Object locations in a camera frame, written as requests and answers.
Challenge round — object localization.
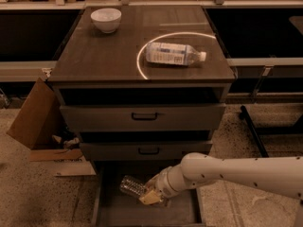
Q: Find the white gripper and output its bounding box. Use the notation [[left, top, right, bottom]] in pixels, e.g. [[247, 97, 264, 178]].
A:
[[139, 169, 172, 205]]

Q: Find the clear ribbed water bottle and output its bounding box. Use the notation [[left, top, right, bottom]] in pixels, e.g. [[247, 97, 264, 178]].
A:
[[119, 175, 146, 199]]

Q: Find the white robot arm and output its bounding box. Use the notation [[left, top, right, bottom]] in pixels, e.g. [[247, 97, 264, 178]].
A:
[[139, 153, 303, 205]]

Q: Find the bottom open drawer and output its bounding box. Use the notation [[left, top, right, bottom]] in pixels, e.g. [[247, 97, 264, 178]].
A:
[[92, 160, 205, 227]]

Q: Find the middle grey drawer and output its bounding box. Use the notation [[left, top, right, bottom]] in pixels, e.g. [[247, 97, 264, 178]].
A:
[[80, 141, 212, 161]]

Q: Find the grey drawer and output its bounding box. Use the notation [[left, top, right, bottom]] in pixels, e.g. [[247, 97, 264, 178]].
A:
[[60, 104, 225, 132], [80, 141, 212, 161]]

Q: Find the top grey drawer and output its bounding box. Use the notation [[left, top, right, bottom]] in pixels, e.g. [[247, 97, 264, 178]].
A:
[[60, 104, 225, 132]]

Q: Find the dark wooden drawer cabinet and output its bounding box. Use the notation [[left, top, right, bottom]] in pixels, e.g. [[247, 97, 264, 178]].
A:
[[47, 5, 237, 175]]

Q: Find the white labelled plastic bottle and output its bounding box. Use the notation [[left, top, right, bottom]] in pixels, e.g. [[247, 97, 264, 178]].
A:
[[145, 42, 206, 66]]

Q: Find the black wheeled stand leg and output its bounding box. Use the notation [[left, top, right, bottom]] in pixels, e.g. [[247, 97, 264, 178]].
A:
[[239, 106, 269, 158]]

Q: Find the brown cardboard box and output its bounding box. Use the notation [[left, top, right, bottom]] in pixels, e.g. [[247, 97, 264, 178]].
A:
[[7, 79, 96, 177]]

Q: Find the white ceramic bowl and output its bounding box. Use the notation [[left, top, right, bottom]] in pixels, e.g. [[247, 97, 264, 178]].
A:
[[91, 8, 122, 33]]

